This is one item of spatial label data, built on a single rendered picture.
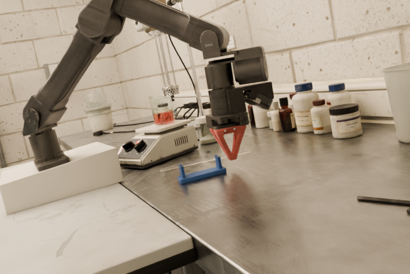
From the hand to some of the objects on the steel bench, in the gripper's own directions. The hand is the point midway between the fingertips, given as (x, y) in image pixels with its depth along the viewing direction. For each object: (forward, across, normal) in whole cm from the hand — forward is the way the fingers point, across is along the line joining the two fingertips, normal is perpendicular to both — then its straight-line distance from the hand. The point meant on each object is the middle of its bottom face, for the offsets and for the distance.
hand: (232, 155), depth 91 cm
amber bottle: (+2, -25, +25) cm, 36 cm away
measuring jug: (+2, +15, +36) cm, 39 cm away
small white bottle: (+2, -30, +24) cm, 38 cm away
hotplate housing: (+3, -32, -11) cm, 34 cm away
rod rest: (+3, 0, -7) cm, 8 cm away
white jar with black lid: (+2, -3, +30) cm, 30 cm away
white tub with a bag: (+2, -144, -24) cm, 146 cm away
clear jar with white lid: (+2, -36, +5) cm, 37 cm away
